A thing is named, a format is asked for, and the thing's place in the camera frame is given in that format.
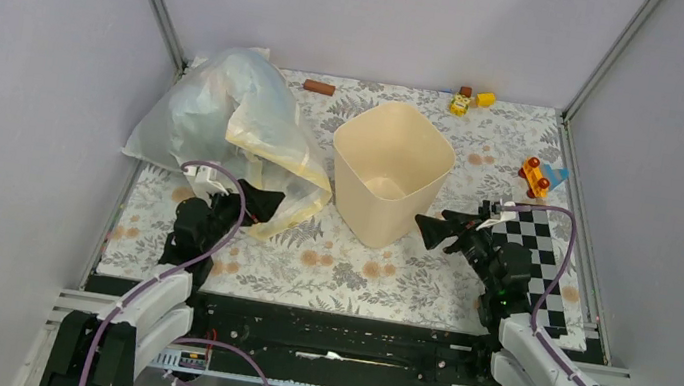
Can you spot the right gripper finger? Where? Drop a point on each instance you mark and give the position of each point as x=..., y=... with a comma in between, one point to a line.
x=461, y=220
x=435, y=231

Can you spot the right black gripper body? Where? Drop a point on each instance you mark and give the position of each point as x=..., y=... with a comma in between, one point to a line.
x=476, y=246

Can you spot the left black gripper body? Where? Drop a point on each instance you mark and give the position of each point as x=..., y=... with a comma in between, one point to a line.
x=225, y=212

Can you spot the large translucent white bag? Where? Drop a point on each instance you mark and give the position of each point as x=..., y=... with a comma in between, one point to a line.
x=236, y=109

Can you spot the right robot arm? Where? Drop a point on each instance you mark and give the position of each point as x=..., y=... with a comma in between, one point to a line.
x=519, y=352

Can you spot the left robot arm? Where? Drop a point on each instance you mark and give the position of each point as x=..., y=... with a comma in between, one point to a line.
x=111, y=346

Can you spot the cream plastic trash bin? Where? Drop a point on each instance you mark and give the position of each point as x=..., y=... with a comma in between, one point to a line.
x=390, y=163

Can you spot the black white checkerboard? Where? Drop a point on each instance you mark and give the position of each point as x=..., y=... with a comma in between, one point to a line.
x=540, y=259

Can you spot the orange toy car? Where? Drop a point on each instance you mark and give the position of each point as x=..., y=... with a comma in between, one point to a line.
x=538, y=184

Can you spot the blue triangle piece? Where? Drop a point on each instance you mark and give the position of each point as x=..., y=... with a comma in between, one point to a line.
x=555, y=176

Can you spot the yellow owl toy block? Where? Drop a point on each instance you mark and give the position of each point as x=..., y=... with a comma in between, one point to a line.
x=459, y=105

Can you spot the yellow cube block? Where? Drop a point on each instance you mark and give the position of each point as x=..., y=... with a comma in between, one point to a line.
x=485, y=100

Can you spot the small brown block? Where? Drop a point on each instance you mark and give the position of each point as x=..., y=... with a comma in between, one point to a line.
x=466, y=91

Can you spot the brown wooden cylinder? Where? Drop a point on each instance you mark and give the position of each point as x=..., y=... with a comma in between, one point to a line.
x=318, y=87

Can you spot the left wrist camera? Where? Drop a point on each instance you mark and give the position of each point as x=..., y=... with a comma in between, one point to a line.
x=204, y=181

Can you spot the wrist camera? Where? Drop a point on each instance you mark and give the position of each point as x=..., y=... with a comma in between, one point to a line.
x=493, y=213
x=204, y=181

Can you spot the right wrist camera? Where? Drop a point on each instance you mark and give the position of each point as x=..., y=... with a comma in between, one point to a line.
x=493, y=213

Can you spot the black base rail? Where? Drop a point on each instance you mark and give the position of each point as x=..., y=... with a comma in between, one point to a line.
x=330, y=349

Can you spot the right aluminium frame post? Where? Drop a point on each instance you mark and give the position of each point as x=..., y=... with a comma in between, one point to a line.
x=635, y=24

